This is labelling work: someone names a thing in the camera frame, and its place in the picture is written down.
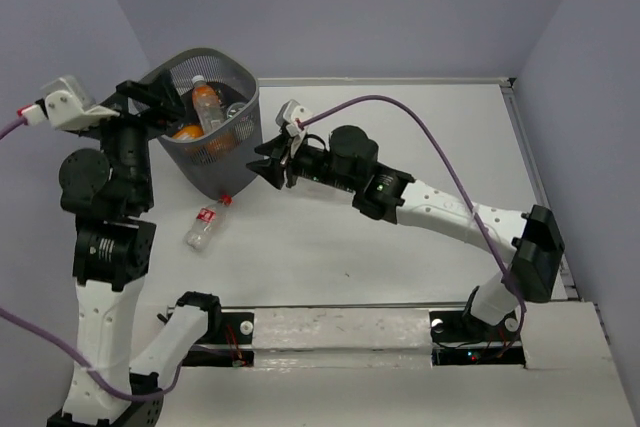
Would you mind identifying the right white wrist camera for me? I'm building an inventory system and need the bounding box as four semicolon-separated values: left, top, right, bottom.
275;99;313;151

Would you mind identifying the small red-label cola bottle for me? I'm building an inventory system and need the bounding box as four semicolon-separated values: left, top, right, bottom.
184;195;233;252

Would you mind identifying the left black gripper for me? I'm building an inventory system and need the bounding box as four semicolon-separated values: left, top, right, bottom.
84;64;192;203

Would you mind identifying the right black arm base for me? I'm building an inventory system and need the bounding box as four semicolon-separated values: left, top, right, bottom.
429;310;526;366

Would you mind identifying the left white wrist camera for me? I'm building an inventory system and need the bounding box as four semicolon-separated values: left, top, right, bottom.
18;75;118;132

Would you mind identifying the grey mesh waste bin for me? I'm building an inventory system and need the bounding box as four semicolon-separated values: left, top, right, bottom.
140;47;263;199

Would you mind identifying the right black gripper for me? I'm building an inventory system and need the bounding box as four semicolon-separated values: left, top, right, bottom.
245;132;358;194

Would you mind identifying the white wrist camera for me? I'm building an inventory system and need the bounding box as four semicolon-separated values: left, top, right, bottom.
275;99;313;151
18;75;118;132

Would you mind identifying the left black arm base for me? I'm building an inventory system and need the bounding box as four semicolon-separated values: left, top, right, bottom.
183;311;255;368

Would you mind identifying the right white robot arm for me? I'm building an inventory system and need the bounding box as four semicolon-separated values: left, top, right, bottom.
247;126;565;339

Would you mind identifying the orange juice bottle white cap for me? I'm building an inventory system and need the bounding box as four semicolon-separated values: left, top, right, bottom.
192;75;225;134

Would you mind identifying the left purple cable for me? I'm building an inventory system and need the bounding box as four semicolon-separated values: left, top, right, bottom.
0;116;184;402

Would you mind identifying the clear jar silver lid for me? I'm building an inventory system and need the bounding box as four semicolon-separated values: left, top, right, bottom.
226;102;246;120

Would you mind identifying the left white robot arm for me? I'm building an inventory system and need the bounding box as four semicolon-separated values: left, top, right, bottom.
43;71;221;426

